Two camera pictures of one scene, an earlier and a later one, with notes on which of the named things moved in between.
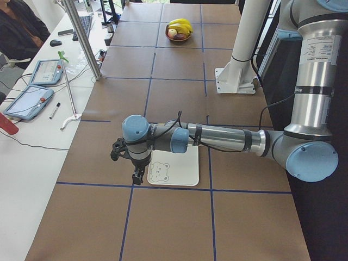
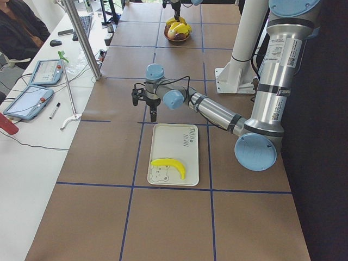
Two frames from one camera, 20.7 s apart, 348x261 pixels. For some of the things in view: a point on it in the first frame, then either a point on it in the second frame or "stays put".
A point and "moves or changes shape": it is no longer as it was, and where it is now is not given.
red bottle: (6, 124) stays put
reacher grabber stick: (77, 116) stays put
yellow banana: (180, 20) moves or changes shape
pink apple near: (172, 32) stays put
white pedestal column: (238, 76) stays put
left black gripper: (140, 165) → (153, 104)
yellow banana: (184, 29) → (170, 162)
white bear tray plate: (167, 168) stays put
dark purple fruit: (179, 36) stays put
